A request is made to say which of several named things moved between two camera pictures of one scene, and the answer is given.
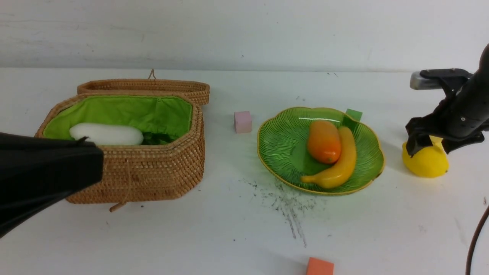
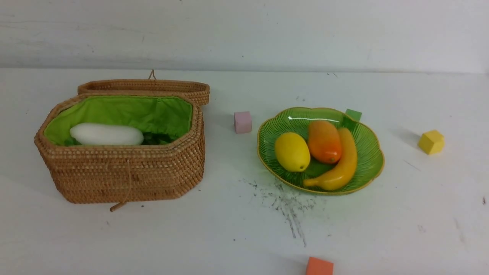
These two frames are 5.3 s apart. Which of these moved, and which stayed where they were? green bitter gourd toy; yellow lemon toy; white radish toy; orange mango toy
Moved: yellow lemon toy
Stayed: white radish toy; green bitter gourd toy; orange mango toy
